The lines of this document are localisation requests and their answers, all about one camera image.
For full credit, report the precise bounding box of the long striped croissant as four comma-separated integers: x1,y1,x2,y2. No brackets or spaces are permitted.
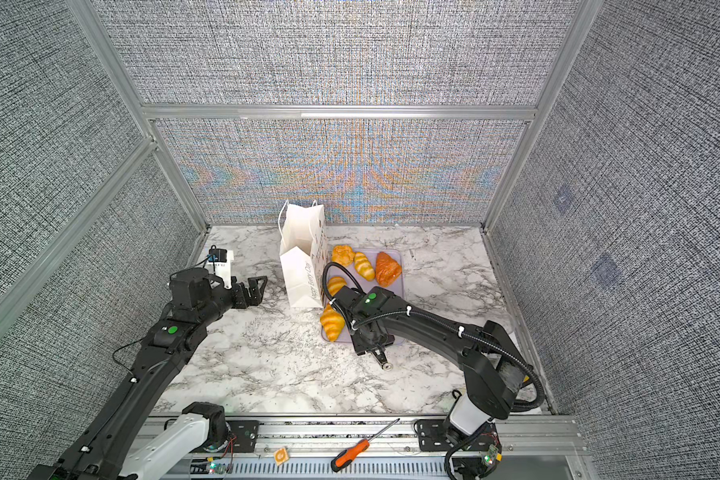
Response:
319,304,345,342

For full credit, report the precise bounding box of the small round striped roll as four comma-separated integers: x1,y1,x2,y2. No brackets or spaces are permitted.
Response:
327,276,347,297

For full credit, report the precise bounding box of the white printed paper bag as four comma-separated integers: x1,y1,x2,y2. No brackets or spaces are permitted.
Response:
278,200,329,309

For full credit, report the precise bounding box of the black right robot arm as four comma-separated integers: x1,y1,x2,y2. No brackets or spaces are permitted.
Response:
321,262,546,436

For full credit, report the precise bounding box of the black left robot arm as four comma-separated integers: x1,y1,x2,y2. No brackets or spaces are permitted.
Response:
29,267,268,479

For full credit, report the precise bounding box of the lilac plastic tray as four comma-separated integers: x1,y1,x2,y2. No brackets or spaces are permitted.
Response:
321,248,408,347

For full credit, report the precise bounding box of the dark orange triangular pastry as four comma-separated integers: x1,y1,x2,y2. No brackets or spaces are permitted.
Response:
375,252,402,288

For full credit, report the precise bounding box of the small striped croissant upper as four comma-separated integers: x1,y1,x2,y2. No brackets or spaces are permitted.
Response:
353,252,375,281

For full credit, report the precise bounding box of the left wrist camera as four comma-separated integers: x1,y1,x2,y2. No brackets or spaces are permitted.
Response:
206,245,234,289

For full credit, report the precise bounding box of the aluminium front rail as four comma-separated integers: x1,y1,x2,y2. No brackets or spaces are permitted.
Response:
130,413,598,479

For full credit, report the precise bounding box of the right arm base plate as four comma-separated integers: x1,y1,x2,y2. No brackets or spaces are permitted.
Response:
414,417,503,454

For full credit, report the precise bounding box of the orange handled screwdriver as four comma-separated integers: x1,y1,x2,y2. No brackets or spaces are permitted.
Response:
330,418,400,473

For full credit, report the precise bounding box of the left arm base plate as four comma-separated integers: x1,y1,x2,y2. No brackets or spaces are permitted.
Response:
193,418,260,456

